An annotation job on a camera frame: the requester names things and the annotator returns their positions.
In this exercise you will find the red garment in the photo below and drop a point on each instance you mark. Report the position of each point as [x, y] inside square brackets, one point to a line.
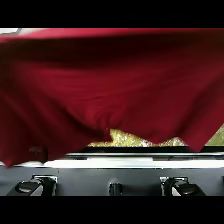
[110, 80]

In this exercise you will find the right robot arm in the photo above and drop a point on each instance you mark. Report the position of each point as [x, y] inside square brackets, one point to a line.
[181, 187]

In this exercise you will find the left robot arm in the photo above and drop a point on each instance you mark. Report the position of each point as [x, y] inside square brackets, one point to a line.
[33, 186]

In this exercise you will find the silver frame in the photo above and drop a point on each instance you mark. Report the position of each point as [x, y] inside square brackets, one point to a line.
[133, 163]

